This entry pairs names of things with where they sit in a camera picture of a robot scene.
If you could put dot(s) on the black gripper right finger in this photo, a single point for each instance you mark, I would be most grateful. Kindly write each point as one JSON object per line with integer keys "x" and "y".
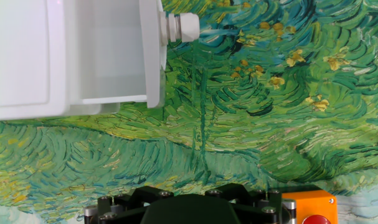
{"x": 260, "y": 208}

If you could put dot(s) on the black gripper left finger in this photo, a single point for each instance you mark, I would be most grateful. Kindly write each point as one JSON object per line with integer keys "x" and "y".
{"x": 120, "y": 211}

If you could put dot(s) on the white plastic drawer cabinet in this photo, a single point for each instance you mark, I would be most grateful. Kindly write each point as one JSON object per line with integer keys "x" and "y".
{"x": 20, "y": 56}

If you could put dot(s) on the orange box with red button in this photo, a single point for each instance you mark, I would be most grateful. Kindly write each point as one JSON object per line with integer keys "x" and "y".
{"x": 313, "y": 205}

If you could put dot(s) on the green painted landscape tablecloth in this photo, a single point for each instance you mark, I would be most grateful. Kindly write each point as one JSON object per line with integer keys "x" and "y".
{"x": 254, "y": 124}

